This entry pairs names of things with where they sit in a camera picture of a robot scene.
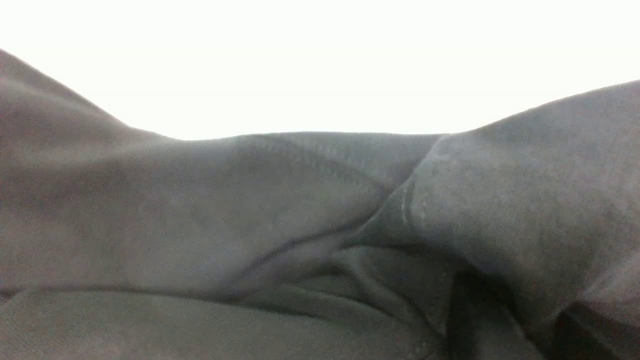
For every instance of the gray long sleeve shirt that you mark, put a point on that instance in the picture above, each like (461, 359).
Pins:
(518, 240)

